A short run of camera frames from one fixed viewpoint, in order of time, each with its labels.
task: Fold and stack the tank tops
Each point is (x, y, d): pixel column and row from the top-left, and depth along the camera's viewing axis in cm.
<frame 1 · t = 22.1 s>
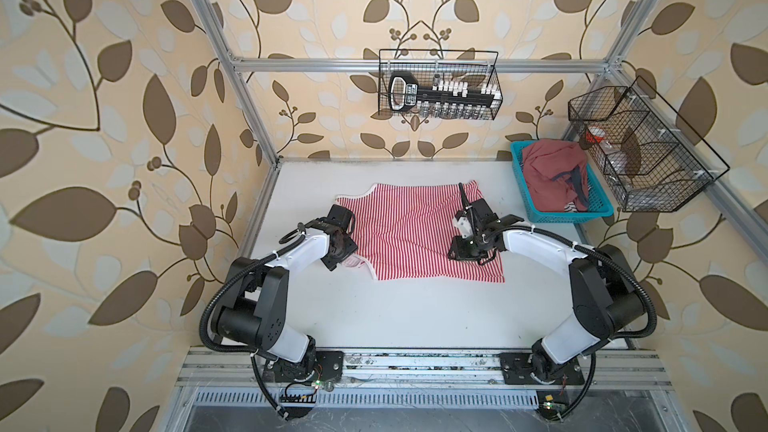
left hand: (350, 249, 91), fingers open
right hand: (454, 257, 89), fingers open
red white striped tank top: (403, 222, 104), on the table
maroon tank top: (556, 174, 109), point 7 cm above the table

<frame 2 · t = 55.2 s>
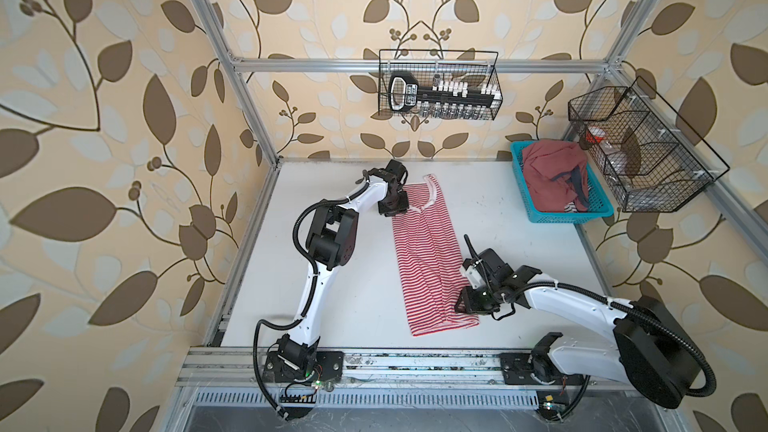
left hand: (405, 207, 103), fingers open
right hand: (460, 311, 83), fingers open
red white striped tank top: (430, 271, 93), on the table
the other named things where they were.

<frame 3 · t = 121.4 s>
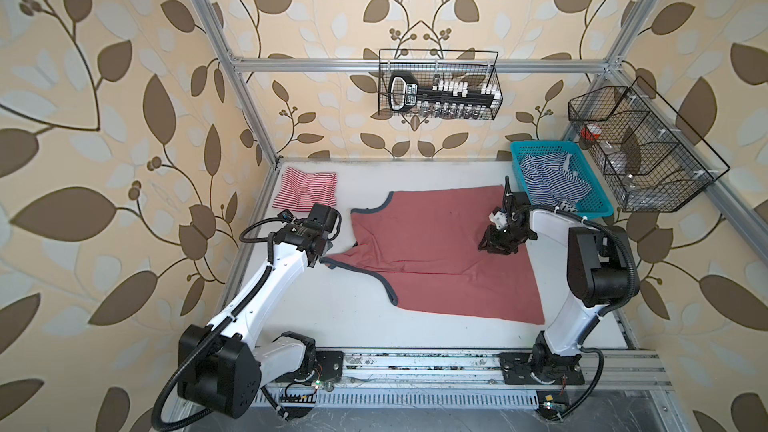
left hand: (315, 245, 81), fingers open
right hand: (486, 251, 95), fingers open
red white striped tank top: (300, 190, 113), on the table
maroon tank top: (426, 245, 100), on the table
navy white striped tank top: (548, 180, 113), point 3 cm above the table

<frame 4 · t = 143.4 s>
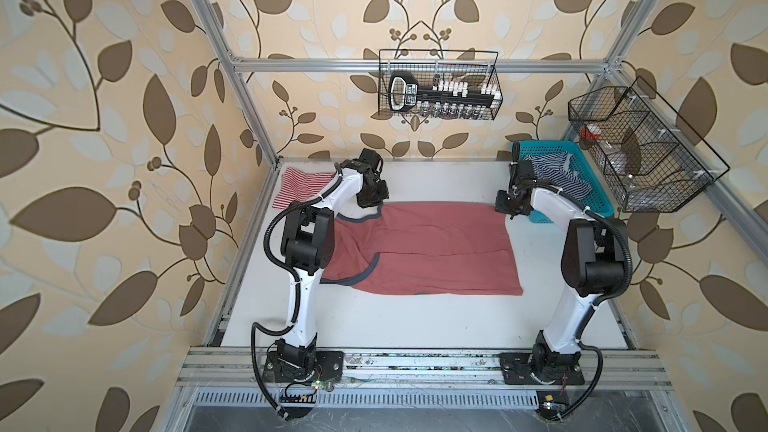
left hand: (386, 196, 99), fingers closed
right hand: (506, 208, 98), fingers closed
maroon tank top: (443, 248, 98), on the table
the other named things where they were.

